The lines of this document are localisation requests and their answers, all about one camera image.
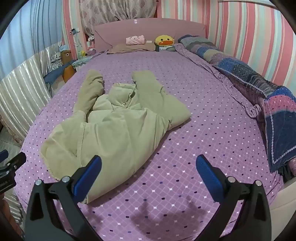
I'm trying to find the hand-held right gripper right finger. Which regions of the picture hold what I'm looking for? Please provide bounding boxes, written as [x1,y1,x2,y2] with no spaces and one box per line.
[195,154,272,241]

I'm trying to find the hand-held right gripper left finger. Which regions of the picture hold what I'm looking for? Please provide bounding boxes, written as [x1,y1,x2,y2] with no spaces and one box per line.
[24,155,102,241]

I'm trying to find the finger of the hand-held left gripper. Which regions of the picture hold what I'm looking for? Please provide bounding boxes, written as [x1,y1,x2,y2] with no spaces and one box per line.
[0,149,27,178]

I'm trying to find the beige padded jacket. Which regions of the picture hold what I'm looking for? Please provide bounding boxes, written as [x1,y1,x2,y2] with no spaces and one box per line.
[40,70,192,204]

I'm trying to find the purple dotted bed sheet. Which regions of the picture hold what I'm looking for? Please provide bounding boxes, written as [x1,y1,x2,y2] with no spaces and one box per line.
[14,49,285,241]

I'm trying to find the dark cloth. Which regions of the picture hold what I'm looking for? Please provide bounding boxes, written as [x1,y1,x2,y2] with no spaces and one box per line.
[277,165,296,182]

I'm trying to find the blue cloth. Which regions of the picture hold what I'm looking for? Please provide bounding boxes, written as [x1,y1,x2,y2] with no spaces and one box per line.
[44,66,73,84]

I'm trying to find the orange cabinet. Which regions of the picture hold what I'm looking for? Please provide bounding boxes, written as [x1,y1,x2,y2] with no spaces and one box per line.
[62,65,76,83]

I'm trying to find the black and white patterned box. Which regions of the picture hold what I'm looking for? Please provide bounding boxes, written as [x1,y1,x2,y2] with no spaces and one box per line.
[51,52,63,70]

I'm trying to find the light green cloth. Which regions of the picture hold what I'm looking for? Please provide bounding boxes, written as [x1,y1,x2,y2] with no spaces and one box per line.
[71,57,90,68]

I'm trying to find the patchwork quilt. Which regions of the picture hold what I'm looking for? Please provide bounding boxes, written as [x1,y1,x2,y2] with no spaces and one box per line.
[178,35,296,173]

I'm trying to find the brown cardboard box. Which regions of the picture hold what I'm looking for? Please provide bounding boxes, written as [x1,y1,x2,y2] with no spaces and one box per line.
[60,50,72,64]

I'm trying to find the pale blue curtain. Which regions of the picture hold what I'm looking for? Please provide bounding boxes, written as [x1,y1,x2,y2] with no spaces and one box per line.
[0,0,64,80]

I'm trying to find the small pink shelf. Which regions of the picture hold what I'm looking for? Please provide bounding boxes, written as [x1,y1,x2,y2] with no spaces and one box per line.
[86,36,95,53]

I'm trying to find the brown pillow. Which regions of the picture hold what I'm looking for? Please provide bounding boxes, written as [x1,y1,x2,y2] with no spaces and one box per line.
[107,43,158,54]

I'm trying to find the pink folded cloth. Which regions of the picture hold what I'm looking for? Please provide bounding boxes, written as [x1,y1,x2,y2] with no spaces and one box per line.
[126,35,146,45]

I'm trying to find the yellow duck plush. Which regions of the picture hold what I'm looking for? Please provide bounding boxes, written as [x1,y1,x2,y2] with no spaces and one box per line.
[154,35,176,52]

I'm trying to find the pink bed headboard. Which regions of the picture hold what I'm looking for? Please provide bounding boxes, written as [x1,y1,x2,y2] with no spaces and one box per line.
[93,18,206,50]

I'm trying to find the floral curtain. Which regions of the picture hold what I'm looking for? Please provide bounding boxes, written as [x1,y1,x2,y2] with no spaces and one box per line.
[79,0,158,37]

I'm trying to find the white bed frame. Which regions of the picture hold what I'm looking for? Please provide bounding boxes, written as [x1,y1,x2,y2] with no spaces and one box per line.
[270,178,296,241]

